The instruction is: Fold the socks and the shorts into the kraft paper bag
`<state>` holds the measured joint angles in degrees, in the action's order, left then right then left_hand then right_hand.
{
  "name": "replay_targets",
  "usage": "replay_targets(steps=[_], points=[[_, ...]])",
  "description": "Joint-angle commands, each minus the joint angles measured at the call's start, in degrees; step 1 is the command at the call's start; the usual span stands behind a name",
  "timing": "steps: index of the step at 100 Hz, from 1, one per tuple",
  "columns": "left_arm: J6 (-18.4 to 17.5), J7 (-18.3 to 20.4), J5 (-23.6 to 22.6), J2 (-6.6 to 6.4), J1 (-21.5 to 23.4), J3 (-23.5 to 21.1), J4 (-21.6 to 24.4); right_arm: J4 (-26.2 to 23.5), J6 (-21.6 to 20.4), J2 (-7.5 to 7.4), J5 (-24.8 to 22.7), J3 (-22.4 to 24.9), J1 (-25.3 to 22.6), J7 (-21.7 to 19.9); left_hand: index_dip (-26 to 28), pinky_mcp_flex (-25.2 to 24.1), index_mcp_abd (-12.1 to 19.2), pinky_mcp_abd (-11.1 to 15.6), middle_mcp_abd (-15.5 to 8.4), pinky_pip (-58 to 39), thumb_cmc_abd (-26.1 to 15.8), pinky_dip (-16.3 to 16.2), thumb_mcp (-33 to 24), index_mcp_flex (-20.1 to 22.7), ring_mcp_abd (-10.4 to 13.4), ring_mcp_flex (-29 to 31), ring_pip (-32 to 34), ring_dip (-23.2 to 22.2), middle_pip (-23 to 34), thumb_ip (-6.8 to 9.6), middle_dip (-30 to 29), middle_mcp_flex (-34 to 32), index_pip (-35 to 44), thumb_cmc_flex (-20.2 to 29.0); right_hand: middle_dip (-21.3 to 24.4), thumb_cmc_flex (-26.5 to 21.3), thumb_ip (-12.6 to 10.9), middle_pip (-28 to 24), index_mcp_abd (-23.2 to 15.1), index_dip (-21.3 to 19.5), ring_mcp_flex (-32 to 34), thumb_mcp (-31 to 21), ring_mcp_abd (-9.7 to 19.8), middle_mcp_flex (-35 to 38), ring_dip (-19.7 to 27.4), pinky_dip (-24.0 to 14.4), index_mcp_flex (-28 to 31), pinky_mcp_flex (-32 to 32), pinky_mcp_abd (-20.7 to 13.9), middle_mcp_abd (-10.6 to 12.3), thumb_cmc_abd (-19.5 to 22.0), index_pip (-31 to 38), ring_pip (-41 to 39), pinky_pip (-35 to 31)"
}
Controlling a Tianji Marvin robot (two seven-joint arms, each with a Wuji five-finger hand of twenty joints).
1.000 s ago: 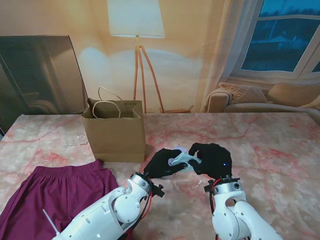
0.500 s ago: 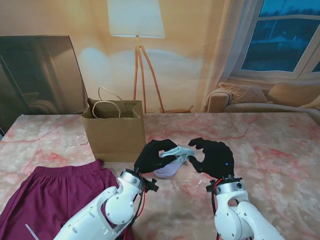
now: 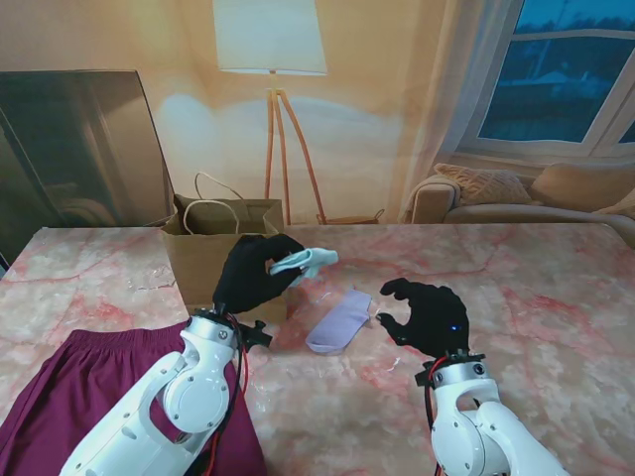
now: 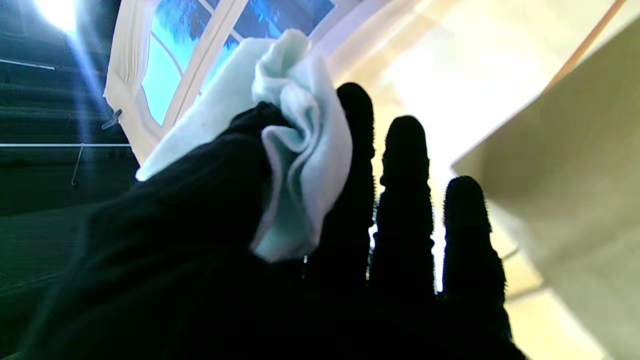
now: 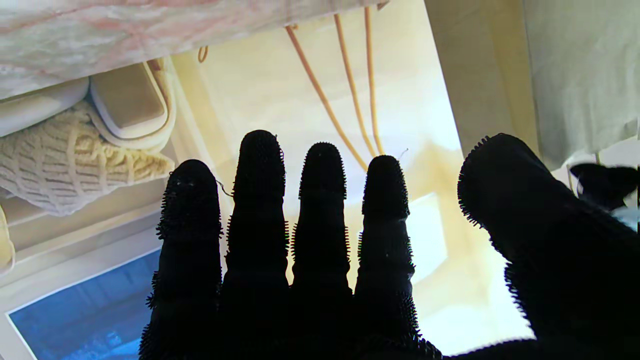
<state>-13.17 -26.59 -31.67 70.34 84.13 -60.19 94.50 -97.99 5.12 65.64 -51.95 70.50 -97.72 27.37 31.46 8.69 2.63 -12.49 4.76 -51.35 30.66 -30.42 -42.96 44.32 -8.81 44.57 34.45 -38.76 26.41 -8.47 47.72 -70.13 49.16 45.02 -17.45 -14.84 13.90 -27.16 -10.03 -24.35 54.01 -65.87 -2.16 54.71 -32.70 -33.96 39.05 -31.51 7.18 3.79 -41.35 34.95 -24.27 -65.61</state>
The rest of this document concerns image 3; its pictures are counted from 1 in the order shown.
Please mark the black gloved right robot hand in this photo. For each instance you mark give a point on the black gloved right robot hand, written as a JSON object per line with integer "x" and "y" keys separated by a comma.
{"x": 439, "y": 322}

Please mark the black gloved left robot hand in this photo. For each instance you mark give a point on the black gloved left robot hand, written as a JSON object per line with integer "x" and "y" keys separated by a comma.
{"x": 248, "y": 282}

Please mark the kraft paper bag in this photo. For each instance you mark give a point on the kraft paper bag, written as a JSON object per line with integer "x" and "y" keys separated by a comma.
{"x": 198, "y": 268}

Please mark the light blue sock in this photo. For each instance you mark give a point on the light blue sock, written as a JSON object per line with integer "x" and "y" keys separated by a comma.
{"x": 315, "y": 258}

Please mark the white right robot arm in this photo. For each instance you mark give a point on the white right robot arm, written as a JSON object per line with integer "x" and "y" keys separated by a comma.
{"x": 476, "y": 431}

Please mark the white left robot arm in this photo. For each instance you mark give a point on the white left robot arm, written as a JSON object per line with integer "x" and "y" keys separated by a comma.
{"x": 173, "y": 396}

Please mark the maroon shorts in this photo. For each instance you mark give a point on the maroon shorts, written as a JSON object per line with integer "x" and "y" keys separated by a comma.
{"x": 64, "y": 396}

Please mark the lilac sock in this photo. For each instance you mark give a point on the lilac sock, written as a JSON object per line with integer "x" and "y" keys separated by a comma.
{"x": 340, "y": 322}

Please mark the wicker basket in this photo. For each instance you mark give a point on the wicker basket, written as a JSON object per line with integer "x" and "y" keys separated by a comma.
{"x": 352, "y": 219}

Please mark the beige sofa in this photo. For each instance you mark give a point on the beige sofa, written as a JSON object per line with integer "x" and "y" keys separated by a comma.
{"x": 496, "y": 214}

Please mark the cream knitted cushion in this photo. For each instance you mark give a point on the cream knitted cushion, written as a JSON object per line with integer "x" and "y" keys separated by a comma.
{"x": 483, "y": 186}

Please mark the plain beige cushion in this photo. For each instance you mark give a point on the plain beige cushion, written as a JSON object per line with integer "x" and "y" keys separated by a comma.
{"x": 580, "y": 186}

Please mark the dark glass panel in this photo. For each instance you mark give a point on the dark glass panel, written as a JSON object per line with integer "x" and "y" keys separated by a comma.
{"x": 74, "y": 149}

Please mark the sheer cream curtain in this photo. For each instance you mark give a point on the sheer cream curtain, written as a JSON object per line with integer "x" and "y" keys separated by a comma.
{"x": 446, "y": 99}

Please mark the tripod floor lamp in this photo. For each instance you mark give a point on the tripod floor lamp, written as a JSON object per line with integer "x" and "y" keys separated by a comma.
{"x": 270, "y": 39}

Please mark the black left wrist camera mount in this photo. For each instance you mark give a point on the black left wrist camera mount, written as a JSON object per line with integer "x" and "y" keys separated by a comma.
{"x": 258, "y": 337}

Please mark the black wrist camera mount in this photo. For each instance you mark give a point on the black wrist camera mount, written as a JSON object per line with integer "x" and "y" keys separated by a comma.
{"x": 258, "y": 337}
{"x": 424, "y": 378}

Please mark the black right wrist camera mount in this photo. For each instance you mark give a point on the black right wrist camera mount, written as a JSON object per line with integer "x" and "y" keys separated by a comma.
{"x": 424, "y": 378}

